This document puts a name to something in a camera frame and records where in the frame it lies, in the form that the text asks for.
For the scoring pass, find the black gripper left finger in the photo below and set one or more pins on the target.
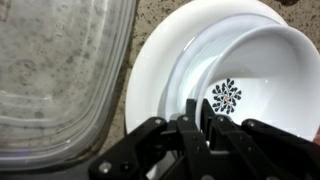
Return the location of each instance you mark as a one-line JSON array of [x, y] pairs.
[[133, 153]]

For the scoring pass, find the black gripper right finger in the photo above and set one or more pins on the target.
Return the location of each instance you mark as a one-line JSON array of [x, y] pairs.
[[260, 153]]

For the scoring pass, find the white bowl with flower print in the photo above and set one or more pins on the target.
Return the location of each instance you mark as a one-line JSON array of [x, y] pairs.
[[276, 73]]

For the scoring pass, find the clear plastic container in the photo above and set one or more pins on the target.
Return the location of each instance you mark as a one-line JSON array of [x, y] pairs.
[[60, 83]]

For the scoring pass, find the dark round lid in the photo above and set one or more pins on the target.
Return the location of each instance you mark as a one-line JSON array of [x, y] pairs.
[[288, 1]]

